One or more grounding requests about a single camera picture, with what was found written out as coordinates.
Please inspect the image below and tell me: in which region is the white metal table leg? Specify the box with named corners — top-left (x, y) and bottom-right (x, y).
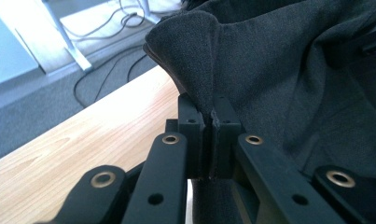
top-left (42, 0), bottom-right (94, 73)

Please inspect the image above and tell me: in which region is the white stand foot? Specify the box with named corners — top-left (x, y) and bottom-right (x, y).
top-left (141, 0), bottom-right (162, 25)

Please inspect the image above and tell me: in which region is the grey cable bundle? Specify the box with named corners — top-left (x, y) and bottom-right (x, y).
top-left (62, 0), bottom-right (146, 43)

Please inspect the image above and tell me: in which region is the long black floor cable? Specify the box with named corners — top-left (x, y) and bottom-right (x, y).
top-left (72, 45), bottom-right (146, 109)

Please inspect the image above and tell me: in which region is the dark grey garment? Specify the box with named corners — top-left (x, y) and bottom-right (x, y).
top-left (143, 0), bottom-right (376, 224)

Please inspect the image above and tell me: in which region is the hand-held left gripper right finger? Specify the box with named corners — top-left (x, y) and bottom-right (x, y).
top-left (210, 96), bottom-right (246, 180)

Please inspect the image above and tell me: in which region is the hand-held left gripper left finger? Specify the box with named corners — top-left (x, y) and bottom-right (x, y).
top-left (165, 92), bottom-right (213, 180)

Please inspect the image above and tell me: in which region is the short black floor cable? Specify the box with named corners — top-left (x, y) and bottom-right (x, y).
top-left (126, 54), bottom-right (150, 84)

